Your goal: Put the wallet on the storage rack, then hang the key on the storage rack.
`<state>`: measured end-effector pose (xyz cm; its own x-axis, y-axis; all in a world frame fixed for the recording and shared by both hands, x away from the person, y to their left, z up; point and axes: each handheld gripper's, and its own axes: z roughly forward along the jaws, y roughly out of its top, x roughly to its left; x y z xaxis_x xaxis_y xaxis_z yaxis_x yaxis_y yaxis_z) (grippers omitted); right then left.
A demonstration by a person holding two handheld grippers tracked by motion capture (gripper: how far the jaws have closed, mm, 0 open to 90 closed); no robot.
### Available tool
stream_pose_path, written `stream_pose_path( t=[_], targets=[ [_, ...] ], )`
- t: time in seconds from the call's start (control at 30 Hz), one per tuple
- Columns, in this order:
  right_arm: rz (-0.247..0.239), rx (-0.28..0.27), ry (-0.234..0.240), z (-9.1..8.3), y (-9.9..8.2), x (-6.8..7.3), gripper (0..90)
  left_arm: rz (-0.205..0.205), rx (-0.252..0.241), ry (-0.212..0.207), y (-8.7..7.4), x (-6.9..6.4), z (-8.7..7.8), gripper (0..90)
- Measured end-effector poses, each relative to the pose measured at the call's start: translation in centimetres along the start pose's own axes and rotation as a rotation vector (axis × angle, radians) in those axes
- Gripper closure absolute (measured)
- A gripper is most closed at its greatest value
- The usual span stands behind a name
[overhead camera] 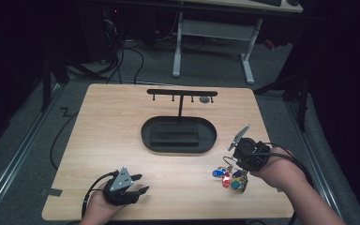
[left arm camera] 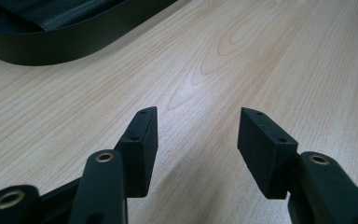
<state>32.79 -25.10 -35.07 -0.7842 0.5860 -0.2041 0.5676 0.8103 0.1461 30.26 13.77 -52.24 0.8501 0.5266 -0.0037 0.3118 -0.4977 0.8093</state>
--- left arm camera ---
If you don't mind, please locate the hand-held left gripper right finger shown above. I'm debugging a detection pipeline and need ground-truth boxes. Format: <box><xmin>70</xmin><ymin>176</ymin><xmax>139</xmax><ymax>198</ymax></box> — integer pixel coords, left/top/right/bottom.
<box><xmin>237</xmin><ymin>106</ymin><xmax>299</xmax><ymax>200</ymax></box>

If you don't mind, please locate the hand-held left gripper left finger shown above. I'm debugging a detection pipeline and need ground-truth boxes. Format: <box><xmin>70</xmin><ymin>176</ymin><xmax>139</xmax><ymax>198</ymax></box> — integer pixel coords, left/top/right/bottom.
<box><xmin>114</xmin><ymin>105</ymin><xmax>159</xmax><ymax>199</ymax></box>

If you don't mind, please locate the black oval tray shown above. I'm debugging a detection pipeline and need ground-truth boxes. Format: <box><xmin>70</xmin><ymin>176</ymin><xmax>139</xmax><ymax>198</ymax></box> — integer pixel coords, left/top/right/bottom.
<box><xmin>0</xmin><ymin>0</ymin><xmax>179</xmax><ymax>67</ymax></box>

